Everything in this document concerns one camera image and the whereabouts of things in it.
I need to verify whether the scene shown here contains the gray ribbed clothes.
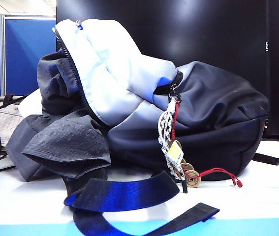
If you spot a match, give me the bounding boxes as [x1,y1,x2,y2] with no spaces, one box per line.
[5,52,112,183]

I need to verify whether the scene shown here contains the white yellow paper tag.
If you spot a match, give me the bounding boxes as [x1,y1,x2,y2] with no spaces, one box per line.
[167,144,185,168]

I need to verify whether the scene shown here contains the large brass holed coin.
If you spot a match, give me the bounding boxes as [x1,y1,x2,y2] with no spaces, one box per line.
[185,169,202,189]

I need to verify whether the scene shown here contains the large black monitor screen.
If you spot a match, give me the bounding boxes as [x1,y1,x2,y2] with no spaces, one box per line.
[56,0,279,143]

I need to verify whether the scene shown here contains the wide blue partition panel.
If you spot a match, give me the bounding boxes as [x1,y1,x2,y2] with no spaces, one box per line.
[4,19,57,96]

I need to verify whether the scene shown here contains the white braided keychain cord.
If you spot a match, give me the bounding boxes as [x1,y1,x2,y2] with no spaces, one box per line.
[157,100,187,182]

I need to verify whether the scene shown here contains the red knotted charm cord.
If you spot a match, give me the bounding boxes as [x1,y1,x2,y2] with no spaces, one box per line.
[170,101,244,188]

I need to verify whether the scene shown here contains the gray metal partition post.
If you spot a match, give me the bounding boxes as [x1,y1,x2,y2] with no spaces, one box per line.
[0,13,7,97]

